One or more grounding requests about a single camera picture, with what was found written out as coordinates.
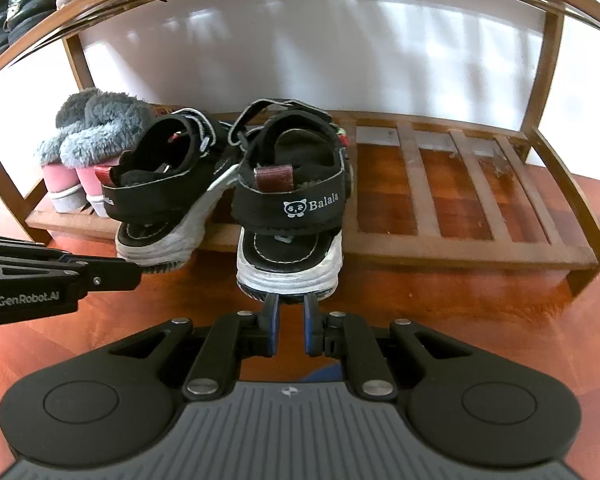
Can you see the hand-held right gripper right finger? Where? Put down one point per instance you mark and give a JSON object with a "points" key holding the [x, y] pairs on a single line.
{"points": [[307, 327]]}

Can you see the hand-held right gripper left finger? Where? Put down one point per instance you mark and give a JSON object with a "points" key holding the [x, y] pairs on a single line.
{"points": [[275, 327]]}

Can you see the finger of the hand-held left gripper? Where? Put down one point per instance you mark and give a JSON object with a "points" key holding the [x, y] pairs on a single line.
{"points": [[115, 275], [20, 247]]}

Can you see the black sandal white sole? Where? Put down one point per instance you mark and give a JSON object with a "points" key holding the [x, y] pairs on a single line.
{"points": [[285, 215], [145, 195]]}

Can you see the wooden shoe rack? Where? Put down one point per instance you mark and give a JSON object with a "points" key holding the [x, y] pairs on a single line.
{"points": [[480, 255]]}

